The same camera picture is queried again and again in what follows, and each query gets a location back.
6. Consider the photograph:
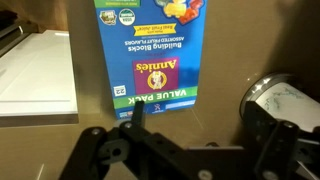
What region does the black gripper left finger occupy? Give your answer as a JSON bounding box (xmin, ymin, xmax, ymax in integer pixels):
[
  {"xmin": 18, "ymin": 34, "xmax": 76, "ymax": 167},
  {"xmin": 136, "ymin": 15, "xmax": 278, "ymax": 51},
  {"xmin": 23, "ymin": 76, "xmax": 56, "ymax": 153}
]
[{"xmin": 59, "ymin": 100, "xmax": 174, "ymax": 180}]

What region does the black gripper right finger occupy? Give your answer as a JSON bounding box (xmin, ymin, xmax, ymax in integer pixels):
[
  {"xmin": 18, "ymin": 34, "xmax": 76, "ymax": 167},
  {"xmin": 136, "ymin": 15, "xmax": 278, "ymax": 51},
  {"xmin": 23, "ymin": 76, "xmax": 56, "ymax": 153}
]
[{"xmin": 243, "ymin": 100, "xmax": 320, "ymax": 180}]

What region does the blue Annie's snack box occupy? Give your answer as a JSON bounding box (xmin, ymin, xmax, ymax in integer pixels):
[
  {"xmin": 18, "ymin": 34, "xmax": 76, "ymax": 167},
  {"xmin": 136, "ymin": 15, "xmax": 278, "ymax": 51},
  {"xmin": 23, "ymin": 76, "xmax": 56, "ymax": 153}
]
[{"xmin": 93, "ymin": 0, "xmax": 208, "ymax": 120}]

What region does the white paper towel roll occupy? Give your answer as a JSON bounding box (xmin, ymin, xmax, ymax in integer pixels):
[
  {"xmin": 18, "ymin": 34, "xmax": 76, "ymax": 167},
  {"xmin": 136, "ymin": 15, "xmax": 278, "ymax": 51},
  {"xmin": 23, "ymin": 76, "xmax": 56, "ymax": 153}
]
[{"xmin": 239, "ymin": 73, "xmax": 320, "ymax": 134}]

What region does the white lower cabinet door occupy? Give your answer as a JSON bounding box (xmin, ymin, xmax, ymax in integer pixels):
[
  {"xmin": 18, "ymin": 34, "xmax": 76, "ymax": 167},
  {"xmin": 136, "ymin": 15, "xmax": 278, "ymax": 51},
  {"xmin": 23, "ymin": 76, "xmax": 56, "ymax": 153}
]
[{"xmin": 0, "ymin": 29, "xmax": 79, "ymax": 118}]

